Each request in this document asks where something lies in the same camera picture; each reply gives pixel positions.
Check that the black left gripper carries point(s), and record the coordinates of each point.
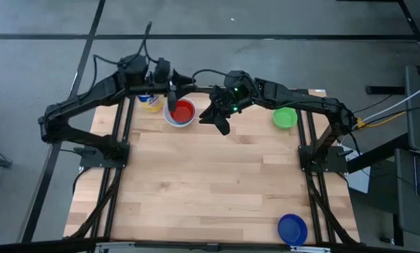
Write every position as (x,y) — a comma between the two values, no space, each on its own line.
(182,81)

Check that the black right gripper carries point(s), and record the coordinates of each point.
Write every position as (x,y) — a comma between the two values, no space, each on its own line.
(231,105)

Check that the red plastic bowl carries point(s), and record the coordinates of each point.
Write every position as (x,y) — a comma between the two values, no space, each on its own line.
(184,112)

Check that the green plastic bowl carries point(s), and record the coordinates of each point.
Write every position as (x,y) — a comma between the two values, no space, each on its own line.
(284,118)

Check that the blue plastic bowl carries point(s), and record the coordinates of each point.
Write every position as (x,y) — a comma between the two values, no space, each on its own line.
(292,230)

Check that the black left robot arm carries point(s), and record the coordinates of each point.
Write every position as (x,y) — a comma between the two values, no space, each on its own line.
(90,93)

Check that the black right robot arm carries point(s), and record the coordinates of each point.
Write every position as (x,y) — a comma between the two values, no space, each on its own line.
(301,98)

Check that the white bowl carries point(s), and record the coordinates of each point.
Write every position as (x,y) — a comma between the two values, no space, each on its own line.
(168,121)

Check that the white paper sheet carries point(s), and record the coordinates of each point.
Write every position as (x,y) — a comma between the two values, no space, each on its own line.
(359,181)

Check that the black floor stand foot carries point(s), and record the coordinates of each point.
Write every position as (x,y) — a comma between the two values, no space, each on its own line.
(385,90)

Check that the grey desk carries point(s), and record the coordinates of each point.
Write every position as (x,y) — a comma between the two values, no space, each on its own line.
(412,214)

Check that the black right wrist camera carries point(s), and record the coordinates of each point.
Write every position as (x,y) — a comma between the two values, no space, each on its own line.
(221,93)

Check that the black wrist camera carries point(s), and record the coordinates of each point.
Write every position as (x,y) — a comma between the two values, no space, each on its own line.
(162,70)
(221,93)

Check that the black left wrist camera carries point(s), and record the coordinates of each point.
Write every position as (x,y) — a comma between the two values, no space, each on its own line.
(162,70)

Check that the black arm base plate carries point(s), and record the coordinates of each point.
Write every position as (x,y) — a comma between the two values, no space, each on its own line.
(336,161)
(90,158)

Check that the black aluminium table frame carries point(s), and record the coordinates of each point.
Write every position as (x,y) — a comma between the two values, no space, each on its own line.
(314,214)

